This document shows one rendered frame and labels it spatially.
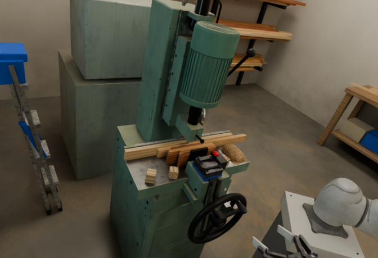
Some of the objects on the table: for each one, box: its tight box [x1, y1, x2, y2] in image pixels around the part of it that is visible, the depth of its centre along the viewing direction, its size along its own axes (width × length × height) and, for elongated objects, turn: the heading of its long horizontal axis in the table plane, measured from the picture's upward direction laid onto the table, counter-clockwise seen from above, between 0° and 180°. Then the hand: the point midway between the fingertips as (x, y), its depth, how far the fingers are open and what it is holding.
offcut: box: [168, 166, 179, 179], centre depth 106 cm, size 3×4×4 cm
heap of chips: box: [219, 144, 248, 165], centre depth 129 cm, size 9×14×4 cm, turn 10°
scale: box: [135, 131, 224, 146], centre depth 124 cm, size 50×1×1 cm, turn 100°
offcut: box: [145, 168, 156, 184], centre depth 102 cm, size 4×4×4 cm
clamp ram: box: [187, 147, 209, 164], centre depth 112 cm, size 9×8×9 cm
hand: (268, 235), depth 93 cm, fingers open, 13 cm apart
